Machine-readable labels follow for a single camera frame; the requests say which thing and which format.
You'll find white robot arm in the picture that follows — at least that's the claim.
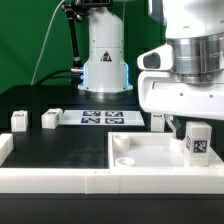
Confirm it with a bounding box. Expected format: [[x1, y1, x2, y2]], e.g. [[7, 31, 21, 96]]
[[80, 0, 224, 120]]

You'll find grey cable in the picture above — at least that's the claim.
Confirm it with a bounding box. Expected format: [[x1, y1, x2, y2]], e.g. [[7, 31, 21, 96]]
[[30, 0, 66, 86]]

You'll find white U-shaped fence wall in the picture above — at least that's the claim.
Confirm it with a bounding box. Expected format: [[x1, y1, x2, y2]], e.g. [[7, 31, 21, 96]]
[[0, 134, 224, 194]]

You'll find white square tabletop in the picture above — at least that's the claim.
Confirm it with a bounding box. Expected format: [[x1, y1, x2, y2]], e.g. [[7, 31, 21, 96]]
[[107, 131, 216, 169]]

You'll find white sheet with AprilTags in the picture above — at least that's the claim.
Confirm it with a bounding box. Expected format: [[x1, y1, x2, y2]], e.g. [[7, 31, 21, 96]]
[[60, 110, 144, 126]]

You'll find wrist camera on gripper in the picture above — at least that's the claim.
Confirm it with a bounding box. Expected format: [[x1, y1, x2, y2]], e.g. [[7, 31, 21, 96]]
[[137, 44, 173, 71]]

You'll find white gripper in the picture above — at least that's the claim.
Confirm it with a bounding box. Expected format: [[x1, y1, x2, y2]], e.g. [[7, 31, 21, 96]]
[[138, 71, 224, 139]]

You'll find black cable bundle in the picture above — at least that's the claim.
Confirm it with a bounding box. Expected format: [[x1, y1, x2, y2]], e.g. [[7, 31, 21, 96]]
[[34, 68, 84, 87]]

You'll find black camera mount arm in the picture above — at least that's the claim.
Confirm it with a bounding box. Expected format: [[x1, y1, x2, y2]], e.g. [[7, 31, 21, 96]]
[[62, 0, 113, 68]]

